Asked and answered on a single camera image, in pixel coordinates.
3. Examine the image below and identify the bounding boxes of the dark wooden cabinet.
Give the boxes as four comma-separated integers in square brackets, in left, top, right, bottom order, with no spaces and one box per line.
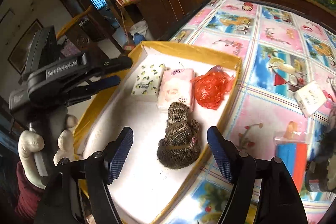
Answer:
[59,0,218,56]

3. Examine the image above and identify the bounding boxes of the blue orange bagged cloth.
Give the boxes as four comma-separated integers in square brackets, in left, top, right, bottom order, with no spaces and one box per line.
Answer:
[273,130,309,193]

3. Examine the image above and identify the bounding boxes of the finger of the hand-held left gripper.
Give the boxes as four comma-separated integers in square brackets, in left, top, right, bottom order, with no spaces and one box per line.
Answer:
[67,75,122,106]
[85,55,134,78]

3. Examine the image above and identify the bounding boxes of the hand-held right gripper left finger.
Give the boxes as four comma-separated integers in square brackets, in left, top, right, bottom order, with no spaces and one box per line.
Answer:
[33,126,134,224]

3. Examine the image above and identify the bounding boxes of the yellow cardboard box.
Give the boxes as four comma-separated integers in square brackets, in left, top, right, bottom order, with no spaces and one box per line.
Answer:
[72,41,242,224]

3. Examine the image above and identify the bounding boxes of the person's left forearm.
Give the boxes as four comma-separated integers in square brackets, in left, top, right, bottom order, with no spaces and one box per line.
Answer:
[14,161,46,224]

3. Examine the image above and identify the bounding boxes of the framed wall picture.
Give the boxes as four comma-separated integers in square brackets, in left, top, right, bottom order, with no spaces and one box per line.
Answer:
[7,19,44,75]

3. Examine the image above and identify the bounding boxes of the black white furry plush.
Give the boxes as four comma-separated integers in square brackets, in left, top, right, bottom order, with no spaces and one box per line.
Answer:
[306,109,336,193]

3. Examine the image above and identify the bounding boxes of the white small box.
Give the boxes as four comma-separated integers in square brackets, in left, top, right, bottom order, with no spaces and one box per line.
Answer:
[294,81,328,118]

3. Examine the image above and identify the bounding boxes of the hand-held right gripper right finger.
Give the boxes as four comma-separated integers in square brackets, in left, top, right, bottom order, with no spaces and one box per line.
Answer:
[207,126,309,224]

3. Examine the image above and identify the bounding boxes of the red plastic bag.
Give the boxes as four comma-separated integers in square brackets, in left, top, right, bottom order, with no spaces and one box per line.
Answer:
[191,65,235,110]

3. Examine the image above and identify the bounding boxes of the person's left hand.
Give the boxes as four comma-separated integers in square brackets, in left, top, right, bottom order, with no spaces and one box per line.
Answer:
[18,114,79,189]

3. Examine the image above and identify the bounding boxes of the lemon print tissue pack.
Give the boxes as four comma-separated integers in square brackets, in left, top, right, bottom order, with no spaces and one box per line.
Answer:
[131,63,166,102]

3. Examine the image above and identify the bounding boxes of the printed pink blue tablecloth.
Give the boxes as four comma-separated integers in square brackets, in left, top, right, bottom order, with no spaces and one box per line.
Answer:
[155,0,336,224]

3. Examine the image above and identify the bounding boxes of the pink tissue pack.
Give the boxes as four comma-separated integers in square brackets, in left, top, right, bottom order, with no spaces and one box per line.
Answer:
[157,68,196,112]

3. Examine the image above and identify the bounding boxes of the brown knitted glove bundle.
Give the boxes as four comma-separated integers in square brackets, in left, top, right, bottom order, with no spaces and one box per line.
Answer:
[157,102,201,170]

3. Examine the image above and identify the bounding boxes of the white bucket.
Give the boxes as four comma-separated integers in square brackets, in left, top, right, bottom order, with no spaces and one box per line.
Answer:
[130,21,149,45]

